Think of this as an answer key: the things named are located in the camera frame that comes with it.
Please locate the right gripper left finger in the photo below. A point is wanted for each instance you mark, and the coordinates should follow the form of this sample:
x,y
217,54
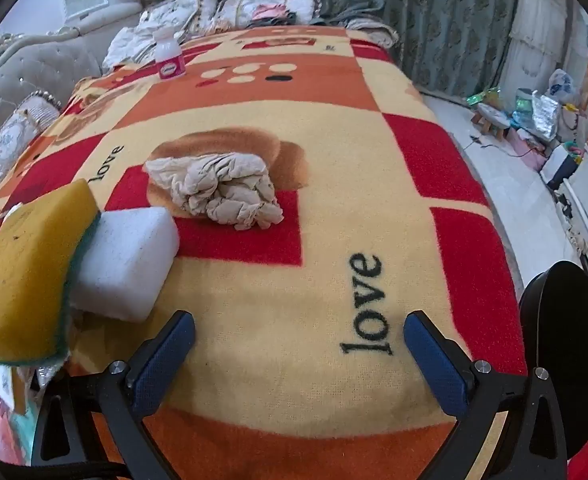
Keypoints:
x,y
133,390

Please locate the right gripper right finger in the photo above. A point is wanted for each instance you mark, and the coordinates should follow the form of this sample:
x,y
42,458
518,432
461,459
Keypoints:
x,y
468,395

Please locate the white foam sponge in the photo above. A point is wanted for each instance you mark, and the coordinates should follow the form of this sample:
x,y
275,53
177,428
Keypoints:
x,y
126,264

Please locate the yellow green scrub sponge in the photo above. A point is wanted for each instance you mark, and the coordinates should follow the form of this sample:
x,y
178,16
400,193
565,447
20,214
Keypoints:
x,y
41,247

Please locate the beige tissue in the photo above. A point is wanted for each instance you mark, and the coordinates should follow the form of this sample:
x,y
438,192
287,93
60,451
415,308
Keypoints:
x,y
232,189

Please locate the black round trash bin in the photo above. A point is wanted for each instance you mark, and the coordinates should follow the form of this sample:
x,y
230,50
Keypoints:
x,y
554,320

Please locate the patterned fleece blanket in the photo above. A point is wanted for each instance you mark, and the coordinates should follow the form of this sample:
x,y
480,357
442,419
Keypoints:
x,y
299,370

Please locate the small wooden stool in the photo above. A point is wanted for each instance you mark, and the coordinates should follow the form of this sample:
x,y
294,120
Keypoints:
x,y
490,120

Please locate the silver foil bag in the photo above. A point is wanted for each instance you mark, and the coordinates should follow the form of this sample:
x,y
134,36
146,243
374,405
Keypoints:
x,y
545,116

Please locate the cylindrical bolster pillow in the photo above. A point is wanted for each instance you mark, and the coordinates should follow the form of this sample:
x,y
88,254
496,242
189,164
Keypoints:
x,y
31,118

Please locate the white pink pill bottle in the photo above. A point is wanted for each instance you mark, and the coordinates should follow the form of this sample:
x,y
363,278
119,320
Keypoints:
x,y
168,54

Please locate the grey tufted headboard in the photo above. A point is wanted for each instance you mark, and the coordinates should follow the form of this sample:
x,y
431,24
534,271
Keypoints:
x,y
54,67

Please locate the white lace covered appliance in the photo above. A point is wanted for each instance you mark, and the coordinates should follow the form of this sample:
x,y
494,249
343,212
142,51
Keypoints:
x,y
545,35

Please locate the floral pillow with clothes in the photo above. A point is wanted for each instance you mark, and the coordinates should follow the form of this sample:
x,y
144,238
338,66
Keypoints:
x,y
240,14

